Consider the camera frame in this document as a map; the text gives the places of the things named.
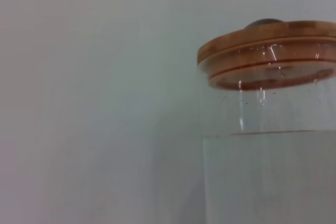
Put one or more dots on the round bamboo jar lid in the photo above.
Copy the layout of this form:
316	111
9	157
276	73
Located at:
262	39

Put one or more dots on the glass water dispenser jar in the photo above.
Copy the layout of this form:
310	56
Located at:
267	171

